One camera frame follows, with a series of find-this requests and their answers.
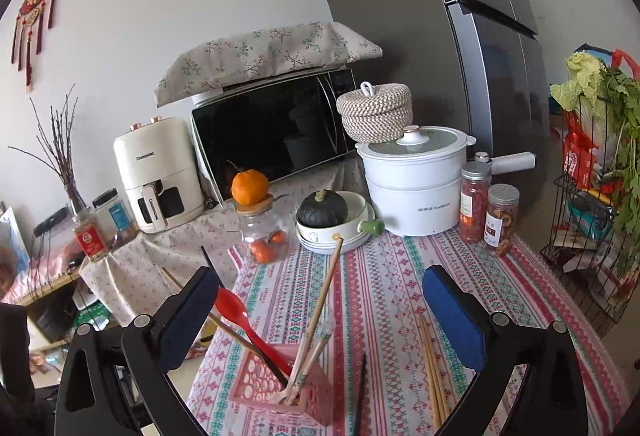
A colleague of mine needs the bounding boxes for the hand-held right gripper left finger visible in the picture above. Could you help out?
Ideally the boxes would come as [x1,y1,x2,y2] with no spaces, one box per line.
[54,266,219,436]

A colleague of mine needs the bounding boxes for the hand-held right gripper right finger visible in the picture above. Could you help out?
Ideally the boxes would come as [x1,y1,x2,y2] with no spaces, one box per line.
[422,265,588,436]

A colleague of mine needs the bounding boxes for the red plastic spoon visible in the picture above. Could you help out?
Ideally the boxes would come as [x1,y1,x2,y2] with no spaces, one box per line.
[215,287,293,376]

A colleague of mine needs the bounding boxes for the black chopstick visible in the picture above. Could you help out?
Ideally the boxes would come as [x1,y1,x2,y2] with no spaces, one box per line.
[354,352,368,436]
[200,245,291,389]

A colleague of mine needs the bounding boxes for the printed pale chopstick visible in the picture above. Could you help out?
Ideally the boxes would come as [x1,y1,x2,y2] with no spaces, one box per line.
[292,311,337,399]
[282,316,333,404]

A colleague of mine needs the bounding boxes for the pink utensil basket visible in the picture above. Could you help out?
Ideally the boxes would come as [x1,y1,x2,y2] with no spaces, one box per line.
[231,342,335,428]

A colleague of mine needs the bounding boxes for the striped patterned tablecloth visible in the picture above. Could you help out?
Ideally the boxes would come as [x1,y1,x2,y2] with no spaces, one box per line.
[185,216,631,436]

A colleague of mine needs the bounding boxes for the wooden shelf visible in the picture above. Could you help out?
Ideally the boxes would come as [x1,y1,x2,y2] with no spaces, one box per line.
[0,261,121,367]

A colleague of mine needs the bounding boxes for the floral beige tablecloth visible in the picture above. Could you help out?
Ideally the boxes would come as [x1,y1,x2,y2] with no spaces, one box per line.
[80,156,371,332]

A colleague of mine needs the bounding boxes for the pink cloth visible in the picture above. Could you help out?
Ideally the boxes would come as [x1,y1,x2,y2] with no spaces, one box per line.
[30,231,86,277]

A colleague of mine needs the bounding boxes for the jar of dried fruit rings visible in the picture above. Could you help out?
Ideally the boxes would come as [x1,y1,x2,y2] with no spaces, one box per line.
[484,183,521,258]

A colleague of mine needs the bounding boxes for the glass jar with wooden lid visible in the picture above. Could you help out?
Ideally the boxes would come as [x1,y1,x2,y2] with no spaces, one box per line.
[236,196,293,266]

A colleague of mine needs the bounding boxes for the jar of red dried fruit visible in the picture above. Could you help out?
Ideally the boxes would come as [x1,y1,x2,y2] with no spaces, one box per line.
[459,161,493,244]

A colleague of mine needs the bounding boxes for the blue label jar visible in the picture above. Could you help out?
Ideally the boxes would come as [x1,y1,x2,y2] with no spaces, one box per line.
[92,189,138,242]

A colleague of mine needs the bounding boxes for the red label glass jar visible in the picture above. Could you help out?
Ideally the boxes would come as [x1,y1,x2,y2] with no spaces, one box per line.
[72,209,113,263]

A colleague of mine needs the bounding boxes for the black oblong device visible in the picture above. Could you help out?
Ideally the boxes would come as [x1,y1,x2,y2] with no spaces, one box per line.
[32,207,71,237]

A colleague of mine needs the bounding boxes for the white electric pot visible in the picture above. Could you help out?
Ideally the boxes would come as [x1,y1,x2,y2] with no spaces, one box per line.
[356,125,537,237]

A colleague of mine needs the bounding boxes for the orange mandarin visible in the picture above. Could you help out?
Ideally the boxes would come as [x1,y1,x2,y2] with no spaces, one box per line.
[231,161,271,207]

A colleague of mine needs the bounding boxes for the cream air fryer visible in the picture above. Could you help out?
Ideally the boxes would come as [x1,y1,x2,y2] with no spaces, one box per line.
[112,115,207,234]

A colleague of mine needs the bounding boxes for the dark green squash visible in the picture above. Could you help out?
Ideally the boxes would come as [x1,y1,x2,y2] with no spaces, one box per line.
[296,189,348,228]

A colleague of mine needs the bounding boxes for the teal packet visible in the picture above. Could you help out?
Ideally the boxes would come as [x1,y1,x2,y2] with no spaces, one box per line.
[570,199,616,242]

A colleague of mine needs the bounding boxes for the dried branches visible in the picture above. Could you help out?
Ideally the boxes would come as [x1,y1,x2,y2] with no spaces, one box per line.
[7,84,81,212]

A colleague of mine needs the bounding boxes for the silver microwave oven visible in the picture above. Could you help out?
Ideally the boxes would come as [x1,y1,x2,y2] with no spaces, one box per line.
[190,66,358,207]

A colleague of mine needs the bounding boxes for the red snack packet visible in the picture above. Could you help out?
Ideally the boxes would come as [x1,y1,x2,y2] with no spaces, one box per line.
[562,109,601,189]

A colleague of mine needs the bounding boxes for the woven lidded basket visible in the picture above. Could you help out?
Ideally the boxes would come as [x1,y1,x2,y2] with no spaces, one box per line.
[336,82,415,146]

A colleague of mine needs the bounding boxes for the leafy green herbs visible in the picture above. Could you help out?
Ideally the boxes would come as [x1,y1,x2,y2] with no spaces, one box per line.
[595,66,640,277]

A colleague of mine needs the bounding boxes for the napa cabbage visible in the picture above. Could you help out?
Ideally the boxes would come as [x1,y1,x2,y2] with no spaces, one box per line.
[550,51,608,112]

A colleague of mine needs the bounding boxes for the floral microwave cover cloth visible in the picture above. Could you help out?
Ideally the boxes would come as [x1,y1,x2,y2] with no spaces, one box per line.
[154,21,383,109]

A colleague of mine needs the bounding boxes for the grey refrigerator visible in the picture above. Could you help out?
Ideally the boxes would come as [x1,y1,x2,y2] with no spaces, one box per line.
[297,0,551,217]

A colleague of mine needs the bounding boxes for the black wire rack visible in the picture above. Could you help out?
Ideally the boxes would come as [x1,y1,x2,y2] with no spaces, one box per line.
[540,81,640,339]

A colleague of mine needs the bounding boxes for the white casserole with green handle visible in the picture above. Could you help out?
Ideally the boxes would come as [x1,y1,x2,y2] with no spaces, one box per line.
[295,191,386,253]

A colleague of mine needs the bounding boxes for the red handled shopping bag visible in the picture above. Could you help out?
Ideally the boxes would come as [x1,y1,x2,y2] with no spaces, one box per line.
[575,44,640,82]

